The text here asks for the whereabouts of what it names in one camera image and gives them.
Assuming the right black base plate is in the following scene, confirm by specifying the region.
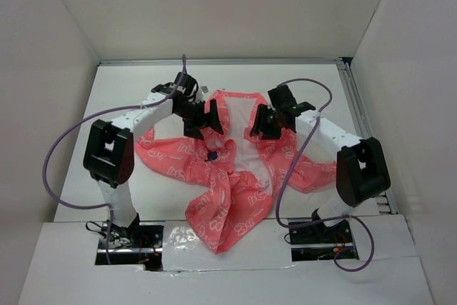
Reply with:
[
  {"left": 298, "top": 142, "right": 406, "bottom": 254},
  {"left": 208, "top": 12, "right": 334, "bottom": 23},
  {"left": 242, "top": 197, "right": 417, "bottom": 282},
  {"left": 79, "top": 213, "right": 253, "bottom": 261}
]
[{"left": 283, "top": 220, "right": 358, "bottom": 261}]

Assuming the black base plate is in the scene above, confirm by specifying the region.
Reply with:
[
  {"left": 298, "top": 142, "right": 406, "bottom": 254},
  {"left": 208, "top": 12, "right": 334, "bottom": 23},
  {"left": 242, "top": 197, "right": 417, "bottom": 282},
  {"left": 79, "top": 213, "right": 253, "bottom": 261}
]
[
  {"left": 283, "top": 220, "right": 358, "bottom": 261},
  {"left": 85, "top": 221, "right": 164, "bottom": 271}
]

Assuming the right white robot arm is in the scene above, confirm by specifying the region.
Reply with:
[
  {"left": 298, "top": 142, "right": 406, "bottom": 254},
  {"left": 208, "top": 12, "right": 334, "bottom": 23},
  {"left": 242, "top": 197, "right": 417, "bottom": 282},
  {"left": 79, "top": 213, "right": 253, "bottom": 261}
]
[{"left": 249, "top": 82, "right": 391, "bottom": 242}]

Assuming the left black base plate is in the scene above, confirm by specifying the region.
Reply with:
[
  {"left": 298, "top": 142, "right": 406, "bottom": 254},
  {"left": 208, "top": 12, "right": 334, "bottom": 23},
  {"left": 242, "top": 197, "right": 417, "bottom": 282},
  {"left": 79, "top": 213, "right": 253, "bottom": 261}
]
[{"left": 85, "top": 221, "right": 164, "bottom": 271}]

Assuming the clear shiny tape patch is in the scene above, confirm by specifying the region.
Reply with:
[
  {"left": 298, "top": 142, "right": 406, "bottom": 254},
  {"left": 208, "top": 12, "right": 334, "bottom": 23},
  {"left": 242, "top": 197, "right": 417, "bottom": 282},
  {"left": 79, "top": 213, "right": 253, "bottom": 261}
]
[{"left": 162, "top": 221, "right": 296, "bottom": 272}]

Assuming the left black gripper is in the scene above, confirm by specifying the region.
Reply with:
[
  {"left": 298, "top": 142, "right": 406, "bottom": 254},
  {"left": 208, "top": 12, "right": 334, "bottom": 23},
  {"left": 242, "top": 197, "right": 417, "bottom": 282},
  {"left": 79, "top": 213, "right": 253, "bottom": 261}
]
[{"left": 175, "top": 99, "right": 224, "bottom": 141}]

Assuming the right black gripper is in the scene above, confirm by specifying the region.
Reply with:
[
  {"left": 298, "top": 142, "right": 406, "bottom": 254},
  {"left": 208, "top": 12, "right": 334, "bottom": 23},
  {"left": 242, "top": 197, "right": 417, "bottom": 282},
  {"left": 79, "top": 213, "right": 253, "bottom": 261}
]
[{"left": 250, "top": 103, "right": 283, "bottom": 140}]

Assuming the pink patterned jacket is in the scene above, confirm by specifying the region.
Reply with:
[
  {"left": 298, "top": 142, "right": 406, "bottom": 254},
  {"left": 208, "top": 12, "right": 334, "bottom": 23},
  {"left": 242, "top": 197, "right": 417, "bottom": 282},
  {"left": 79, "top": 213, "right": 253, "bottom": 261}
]
[{"left": 135, "top": 90, "right": 336, "bottom": 254}]

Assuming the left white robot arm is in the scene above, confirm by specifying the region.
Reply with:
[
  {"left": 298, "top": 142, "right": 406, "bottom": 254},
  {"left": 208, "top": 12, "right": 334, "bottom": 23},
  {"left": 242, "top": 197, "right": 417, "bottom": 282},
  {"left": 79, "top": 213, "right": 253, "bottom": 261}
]
[{"left": 83, "top": 72, "right": 224, "bottom": 247}]

